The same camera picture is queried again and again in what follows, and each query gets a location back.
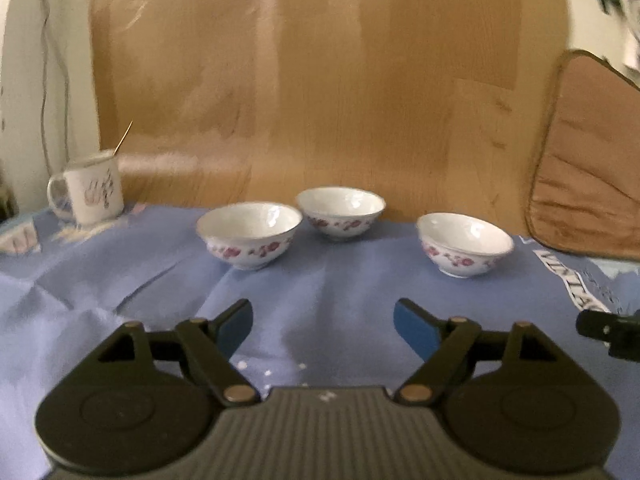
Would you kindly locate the thin wooden stick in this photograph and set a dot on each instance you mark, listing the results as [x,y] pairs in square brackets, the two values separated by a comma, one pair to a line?
[123,137]

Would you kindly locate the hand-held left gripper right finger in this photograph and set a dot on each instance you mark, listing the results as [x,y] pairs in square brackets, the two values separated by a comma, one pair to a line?
[412,327]

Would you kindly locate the white printed mug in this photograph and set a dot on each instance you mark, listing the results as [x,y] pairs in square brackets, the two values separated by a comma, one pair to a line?
[95,195]

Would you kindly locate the white power adapter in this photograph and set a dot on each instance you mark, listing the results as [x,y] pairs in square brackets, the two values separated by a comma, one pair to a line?
[631,20]

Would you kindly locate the brown seat cushion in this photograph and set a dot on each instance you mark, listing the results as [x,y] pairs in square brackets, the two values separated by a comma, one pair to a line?
[590,170]

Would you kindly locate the wood pattern sheet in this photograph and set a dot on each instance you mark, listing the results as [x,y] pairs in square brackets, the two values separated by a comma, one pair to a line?
[325,85]

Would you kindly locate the white floral bowl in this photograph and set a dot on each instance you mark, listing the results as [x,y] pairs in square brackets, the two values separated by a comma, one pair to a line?
[340,215]
[462,247]
[250,240]

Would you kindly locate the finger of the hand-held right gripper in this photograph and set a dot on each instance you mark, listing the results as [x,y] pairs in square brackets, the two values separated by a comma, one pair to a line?
[597,325]

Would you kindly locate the blue printed cloth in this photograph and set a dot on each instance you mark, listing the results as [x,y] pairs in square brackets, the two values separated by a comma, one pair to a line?
[320,285]

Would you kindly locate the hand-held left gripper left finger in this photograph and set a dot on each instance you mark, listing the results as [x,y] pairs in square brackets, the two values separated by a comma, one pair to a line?
[237,326]

